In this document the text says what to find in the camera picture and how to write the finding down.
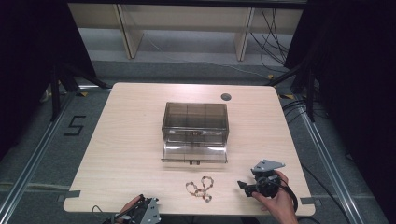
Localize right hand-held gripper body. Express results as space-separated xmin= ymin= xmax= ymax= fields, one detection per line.
xmin=250 ymin=159 xmax=287 ymax=199

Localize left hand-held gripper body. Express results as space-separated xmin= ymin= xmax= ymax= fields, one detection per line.
xmin=124 ymin=193 xmax=163 ymax=224

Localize person's left hand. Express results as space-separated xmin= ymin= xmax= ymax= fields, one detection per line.
xmin=114 ymin=195 xmax=142 ymax=224

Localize person's right hand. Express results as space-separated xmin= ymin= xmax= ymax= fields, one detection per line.
xmin=251 ymin=170 xmax=301 ymax=224

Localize transparent plastic drawer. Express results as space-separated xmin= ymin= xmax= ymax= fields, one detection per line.
xmin=161 ymin=140 xmax=229 ymax=166

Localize smoky transparent drawer cabinet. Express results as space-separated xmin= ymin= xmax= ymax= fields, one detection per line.
xmin=161 ymin=101 xmax=230 ymax=147

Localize black metal stand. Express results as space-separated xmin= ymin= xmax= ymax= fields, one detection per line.
xmin=49 ymin=61 xmax=110 ymax=123
xmin=266 ymin=62 xmax=317 ymax=123

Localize black curtain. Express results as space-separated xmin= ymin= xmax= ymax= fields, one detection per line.
xmin=0 ymin=0 xmax=97 ymax=162
xmin=283 ymin=0 xmax=396 ymax=224

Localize light wooden shelf unit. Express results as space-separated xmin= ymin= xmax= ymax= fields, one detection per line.
xmin=67 ymin=3 xmax=304 ymax=63

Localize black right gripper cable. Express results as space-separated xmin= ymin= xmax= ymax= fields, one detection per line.
xmin=278 ymin=177 xmax=300 ymax=213

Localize beaded necklace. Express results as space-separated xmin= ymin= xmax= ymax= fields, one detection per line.
xmin=185 ymin=175 xmax=216 ymax=203

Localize thin left gripper cable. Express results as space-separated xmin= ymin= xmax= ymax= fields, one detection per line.
xmin=91 ymin=204 xmax=117 ymax=222

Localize black floor cable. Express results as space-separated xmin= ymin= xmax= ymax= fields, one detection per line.
xmin=299 ymin=162 xmax=353 ymax=224

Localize aluminium floor rail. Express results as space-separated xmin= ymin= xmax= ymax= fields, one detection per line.
xmin=0 ymin=90 xmax=78 ymax=222
xmin=295 ymin=94 xmax=367 ymax=224

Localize bundle of black floor cables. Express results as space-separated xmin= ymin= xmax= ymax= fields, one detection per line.
xmin=281 ymin=98 xmax=328 ymax=125

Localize black hanging cables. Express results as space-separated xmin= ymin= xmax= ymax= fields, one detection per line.
xmin=249 ymin=8 xmax=291 ymax=67

